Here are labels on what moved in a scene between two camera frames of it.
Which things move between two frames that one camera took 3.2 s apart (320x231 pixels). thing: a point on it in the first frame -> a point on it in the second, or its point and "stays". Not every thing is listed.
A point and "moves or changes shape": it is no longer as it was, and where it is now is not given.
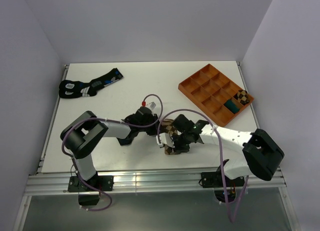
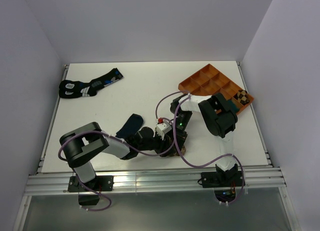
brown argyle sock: [166, 126] moves or changes shape
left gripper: [153, 131] -> [164, 145]
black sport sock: [70, 89] stays
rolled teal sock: [231, 106] stays
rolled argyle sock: [242, 97] stays
